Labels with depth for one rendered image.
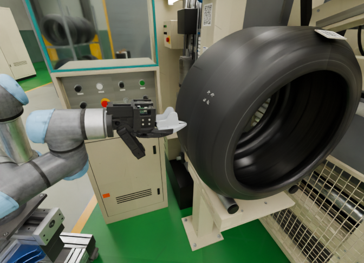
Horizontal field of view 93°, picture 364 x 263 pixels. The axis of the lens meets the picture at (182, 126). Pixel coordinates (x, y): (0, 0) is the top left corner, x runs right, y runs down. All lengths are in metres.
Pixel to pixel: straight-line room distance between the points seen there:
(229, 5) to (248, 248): 1.58
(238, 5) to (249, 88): 0.46
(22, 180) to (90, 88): 0.74
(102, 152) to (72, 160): 0.77
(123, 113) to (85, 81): 0.71
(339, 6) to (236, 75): 0.57
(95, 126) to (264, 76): 0.39
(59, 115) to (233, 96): 0.38
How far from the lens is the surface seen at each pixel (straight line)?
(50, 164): 0.50
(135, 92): 1.13
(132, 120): 0.45
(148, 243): 1.65
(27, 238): 1.17
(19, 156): 1.01
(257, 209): 0.86
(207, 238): 1.65
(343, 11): 0.90
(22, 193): 0.49
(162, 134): 0.45
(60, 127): 0.45
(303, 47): 0.49
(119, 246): 1.69
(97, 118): 0.44
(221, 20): 0.78
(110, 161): 1.31
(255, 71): 0.42
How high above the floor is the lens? 1.46
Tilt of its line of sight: 30 degrees down
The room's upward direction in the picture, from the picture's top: straight up
